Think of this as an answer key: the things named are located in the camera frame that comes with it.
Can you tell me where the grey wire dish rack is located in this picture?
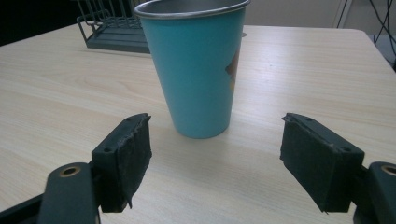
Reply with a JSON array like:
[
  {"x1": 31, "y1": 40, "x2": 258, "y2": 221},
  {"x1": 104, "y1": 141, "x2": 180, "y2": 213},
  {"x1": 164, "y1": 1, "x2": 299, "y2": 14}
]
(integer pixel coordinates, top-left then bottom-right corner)
[{"x1": 76, "y1": 0, "x2": 151, "y2": 54}]

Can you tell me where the black cable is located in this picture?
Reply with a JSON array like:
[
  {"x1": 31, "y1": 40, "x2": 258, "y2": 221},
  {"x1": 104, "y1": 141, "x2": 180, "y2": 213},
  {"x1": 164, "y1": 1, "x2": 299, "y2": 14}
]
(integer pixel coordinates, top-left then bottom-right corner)
[
  {"x1": 369, "y1": 0, "x2": 396, "y2": 59},
  {"x1": 335, "y1": 0, "x2": 349, "y2": 29}
]

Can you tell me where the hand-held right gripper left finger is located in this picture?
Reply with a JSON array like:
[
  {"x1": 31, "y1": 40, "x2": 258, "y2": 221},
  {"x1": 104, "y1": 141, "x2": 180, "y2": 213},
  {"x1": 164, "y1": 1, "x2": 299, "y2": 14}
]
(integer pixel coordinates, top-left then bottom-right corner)
[{"x1": 91, "y1": 112, "x2": 153, "y2": 214}]

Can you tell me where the blue metal cup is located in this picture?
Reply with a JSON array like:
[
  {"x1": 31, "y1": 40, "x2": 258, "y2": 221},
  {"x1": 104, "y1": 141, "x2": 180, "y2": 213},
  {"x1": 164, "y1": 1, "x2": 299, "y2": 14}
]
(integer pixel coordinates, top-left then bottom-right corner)
[{"x1": 134, "y1": 0, "x2": 252, "y2": 140}]

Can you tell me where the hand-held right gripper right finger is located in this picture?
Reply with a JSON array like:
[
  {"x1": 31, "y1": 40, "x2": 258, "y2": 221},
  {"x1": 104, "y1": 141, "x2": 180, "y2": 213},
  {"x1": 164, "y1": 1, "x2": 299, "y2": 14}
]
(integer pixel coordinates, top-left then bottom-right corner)
[{"x1": 279, "y1": 112, "x2": 365, "y2": 215}]

